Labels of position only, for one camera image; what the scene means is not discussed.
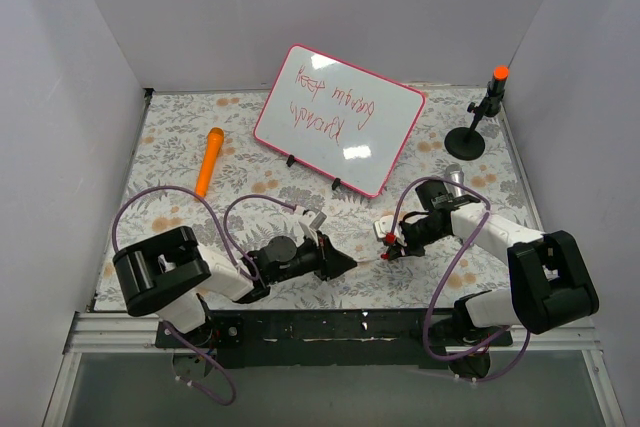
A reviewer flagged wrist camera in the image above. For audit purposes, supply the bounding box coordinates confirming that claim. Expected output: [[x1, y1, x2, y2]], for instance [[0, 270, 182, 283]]
[[294, 206, 327, 246], [373, 215, 402, 245]]

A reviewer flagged red whiteboard marker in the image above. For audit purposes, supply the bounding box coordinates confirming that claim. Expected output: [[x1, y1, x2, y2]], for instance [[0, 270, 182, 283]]
[[354, 256, 386, 266]]

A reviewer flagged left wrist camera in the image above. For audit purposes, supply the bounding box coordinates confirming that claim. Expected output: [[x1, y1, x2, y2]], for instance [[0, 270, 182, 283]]
[[294, 206, 327, 246]]

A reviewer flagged black microphone stand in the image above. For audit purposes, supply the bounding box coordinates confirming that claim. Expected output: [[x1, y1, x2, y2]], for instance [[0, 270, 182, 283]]
[[444, 102, 486, 161]]

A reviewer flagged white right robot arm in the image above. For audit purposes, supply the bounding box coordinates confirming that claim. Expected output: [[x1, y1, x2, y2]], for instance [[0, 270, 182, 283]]
[[373, 177, 600, 345]]

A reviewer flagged floral patterned mat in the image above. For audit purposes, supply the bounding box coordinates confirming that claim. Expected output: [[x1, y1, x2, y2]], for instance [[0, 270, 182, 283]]
[[116, 87, 508, 309]]

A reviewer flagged silver microphone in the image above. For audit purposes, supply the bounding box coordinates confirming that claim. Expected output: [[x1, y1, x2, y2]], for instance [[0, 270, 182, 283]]
[[443, 163, 465, 198]]

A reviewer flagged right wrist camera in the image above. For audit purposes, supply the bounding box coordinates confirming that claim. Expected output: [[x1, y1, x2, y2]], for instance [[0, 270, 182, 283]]
[[373, 215, 402, 245]]

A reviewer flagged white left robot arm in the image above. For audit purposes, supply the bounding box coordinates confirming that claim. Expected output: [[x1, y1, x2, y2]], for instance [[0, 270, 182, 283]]
[[113, 227, 357, 347]]

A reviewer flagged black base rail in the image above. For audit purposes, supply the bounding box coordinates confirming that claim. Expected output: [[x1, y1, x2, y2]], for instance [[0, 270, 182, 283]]
[[154, 307, 506, 371]]

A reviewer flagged pink framed whiteboard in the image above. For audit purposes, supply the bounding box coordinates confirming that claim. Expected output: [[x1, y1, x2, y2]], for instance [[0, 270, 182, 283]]
[[253, 44, 426, 198]]

